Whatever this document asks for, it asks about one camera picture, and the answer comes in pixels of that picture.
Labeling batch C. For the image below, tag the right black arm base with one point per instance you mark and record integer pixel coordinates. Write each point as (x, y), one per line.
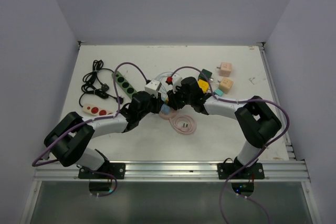
(236, 170)

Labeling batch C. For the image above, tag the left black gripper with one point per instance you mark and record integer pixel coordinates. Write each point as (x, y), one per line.
(157, 102)

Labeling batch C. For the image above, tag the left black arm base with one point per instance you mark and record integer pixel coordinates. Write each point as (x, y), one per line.
(104, 180)

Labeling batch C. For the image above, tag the aluminium frame rail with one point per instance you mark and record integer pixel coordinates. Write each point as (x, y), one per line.
(160, 171)

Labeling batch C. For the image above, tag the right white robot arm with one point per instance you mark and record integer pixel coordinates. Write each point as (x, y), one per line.
(257, 121)

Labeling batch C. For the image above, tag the pink cube adapter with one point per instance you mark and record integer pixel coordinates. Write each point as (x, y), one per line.
(224, 69)

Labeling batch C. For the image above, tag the dark green cube adapter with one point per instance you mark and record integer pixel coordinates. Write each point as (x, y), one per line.
(206, 75)

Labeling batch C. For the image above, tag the green power strip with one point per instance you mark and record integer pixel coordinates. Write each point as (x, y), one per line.
(124, 84)

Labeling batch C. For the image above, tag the teal charger cube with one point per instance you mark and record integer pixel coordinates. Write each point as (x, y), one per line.
(218, 92)

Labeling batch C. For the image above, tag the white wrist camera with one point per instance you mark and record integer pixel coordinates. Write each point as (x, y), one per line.
(153, 87)
(174, 81)

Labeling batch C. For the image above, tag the blue charger cube front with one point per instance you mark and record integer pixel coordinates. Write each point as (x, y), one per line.
(165, 109)

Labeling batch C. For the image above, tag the beige cube adapter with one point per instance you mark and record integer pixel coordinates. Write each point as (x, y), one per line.
(225, 84)

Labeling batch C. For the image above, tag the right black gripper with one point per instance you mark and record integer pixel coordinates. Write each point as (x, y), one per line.
(173, 101)

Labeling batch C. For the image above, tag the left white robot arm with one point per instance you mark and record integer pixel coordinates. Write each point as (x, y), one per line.
(69, 140)

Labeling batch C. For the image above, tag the beige power strip red sockets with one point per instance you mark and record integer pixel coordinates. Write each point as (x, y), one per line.
(94, 110)

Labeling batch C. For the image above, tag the pink round charging base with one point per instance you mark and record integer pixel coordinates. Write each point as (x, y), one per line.
(168, 116)

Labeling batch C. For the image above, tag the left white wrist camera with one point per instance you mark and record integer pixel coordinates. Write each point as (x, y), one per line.
(153, 87)

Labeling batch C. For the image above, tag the yellow cube adapter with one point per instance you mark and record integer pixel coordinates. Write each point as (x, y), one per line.
(204, 85)

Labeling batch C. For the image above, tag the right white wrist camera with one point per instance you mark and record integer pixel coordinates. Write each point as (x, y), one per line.
(174, 81)

